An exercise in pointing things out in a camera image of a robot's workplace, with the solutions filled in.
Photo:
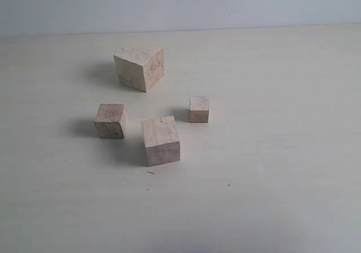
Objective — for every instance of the smallest wooden cube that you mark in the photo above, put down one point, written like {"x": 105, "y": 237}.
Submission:
{"x": 199, "y": 109}

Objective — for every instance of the second largest wooden cube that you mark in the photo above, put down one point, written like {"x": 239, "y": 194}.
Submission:
{"x": 161, "y": 141}

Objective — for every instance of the third largest wooden cube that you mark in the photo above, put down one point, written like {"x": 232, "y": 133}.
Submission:
{"x": 111, "y": 121}

